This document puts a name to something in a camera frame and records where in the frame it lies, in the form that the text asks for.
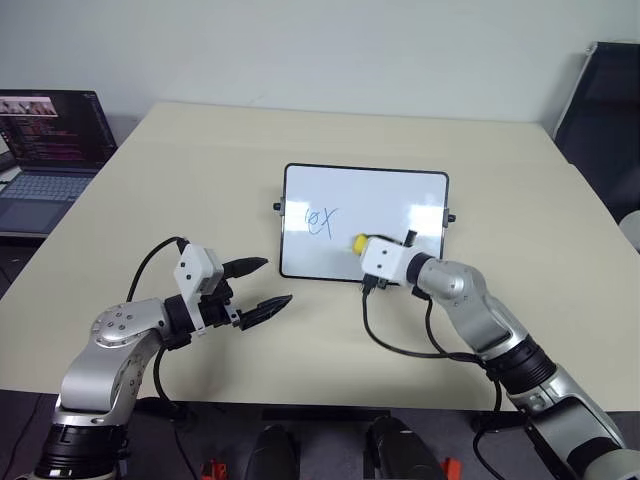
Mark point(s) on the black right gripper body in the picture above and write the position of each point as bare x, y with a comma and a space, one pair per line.
377, 286

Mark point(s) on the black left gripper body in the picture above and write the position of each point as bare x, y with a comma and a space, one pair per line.
217, 310

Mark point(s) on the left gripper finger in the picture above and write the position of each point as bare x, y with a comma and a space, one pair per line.
245, 266
265, 310

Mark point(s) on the yellow eraser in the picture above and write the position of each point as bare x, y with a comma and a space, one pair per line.
358, 245

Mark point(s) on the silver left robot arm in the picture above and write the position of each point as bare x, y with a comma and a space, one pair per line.
95, 360

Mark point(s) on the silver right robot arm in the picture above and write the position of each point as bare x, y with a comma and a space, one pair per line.
505, 340

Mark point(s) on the black framed whiteboard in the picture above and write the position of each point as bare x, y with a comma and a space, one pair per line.
370, 200

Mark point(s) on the small black cylindrical object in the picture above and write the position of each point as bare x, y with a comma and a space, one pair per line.
411, 239

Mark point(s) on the black table crossbar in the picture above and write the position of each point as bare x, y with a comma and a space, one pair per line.
325, 414

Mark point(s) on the dark rounded shape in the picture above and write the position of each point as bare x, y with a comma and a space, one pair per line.
400, 450
277, 455

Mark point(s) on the orange plastic part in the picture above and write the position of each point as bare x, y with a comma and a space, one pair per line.
451, 470
215, 470

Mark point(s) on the grey open laptop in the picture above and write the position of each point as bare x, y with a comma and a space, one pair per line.
45, 165

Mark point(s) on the grey round object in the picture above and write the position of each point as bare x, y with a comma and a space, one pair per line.
632, 230

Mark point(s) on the black mesh office chair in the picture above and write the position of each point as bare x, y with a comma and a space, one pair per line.
605, 130

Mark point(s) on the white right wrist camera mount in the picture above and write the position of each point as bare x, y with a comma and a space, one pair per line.
387, 260

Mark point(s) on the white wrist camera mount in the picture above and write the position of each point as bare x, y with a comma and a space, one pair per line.
195, 267
387, 260

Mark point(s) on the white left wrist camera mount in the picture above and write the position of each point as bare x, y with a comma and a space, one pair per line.
195, 267

